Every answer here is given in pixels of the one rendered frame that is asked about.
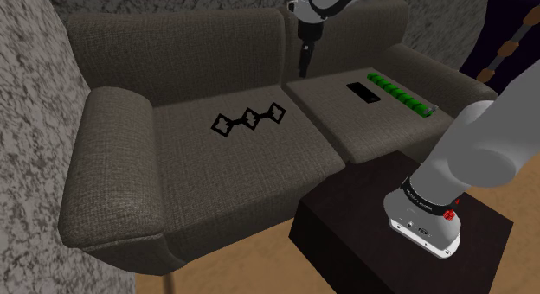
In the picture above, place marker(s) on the dark robot stand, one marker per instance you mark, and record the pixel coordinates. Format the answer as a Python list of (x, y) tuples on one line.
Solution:
[(354, 225)]

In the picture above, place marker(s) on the black phone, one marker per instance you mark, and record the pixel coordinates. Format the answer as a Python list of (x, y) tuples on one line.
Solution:
[(363, 92)]

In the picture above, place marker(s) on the brown fabric sofa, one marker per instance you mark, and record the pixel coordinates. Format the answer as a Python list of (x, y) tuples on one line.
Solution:
[(236, 166)]

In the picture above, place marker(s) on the green ribbed tool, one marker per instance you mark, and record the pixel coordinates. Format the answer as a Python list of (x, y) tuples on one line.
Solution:
[(398, 95)]

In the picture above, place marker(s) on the dark cabinet with wooden rods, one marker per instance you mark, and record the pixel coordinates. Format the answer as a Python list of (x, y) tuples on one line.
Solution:
[(502, 36)]

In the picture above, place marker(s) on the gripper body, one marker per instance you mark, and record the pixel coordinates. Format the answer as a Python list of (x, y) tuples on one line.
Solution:
[(310, 33)]

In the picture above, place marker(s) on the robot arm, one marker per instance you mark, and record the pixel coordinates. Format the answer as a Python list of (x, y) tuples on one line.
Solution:
[(476, 150)]

